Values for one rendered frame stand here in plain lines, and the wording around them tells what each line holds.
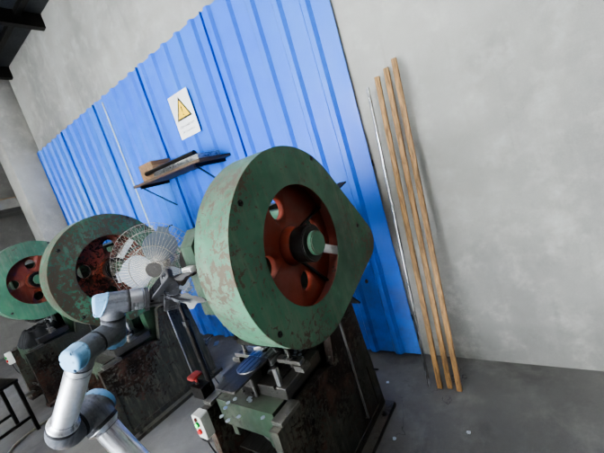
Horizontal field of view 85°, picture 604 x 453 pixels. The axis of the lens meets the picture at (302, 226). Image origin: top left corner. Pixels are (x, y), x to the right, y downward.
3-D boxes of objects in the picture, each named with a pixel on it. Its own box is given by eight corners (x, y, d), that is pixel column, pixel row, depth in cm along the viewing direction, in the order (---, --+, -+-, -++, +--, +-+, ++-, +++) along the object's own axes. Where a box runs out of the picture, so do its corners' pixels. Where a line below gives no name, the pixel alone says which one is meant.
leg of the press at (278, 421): (328, 561, 142) (263, 381, 127) (306, 549, 149) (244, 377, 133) (395, 405, 214) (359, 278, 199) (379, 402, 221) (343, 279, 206)
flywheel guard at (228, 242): (278, 400, 110) (193, 161, 96) (223, 387, 127) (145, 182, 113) (384, 272, 191) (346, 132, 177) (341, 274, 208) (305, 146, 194)
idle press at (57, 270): (130, 469, 229) (22, 234, 200) (80, 431, 291) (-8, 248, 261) (270, 341, 346) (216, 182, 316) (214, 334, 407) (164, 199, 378)
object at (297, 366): (304, 373, 157) (297, 354, 155) (278, 368, 167) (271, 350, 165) (310, 365, 162) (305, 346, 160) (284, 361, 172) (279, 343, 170)
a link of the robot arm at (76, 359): (25, 457, 108) (53, 342, 94) (55, 430, 119) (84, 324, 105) (55, 475, 108) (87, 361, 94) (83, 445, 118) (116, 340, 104)
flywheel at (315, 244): (253, 125, 111) (357, 179, 167) (216, 142, 123) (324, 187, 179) (252, 350, 97) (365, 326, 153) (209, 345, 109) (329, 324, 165)
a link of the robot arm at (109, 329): (87, 354, 108) (84, 324, 105) (112, 335, 118) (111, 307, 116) (109, 359, 106) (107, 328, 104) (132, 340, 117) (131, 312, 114)
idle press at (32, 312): (46, 419, 329) (-34, 257, 300) (13, 404, 384) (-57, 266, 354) (172, 333, 454) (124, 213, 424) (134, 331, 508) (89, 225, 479)
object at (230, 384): (243, 417, 148) (233, 392, 145) (223, 411, 156) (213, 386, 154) (276, 380, 167) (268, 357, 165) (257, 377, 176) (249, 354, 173)
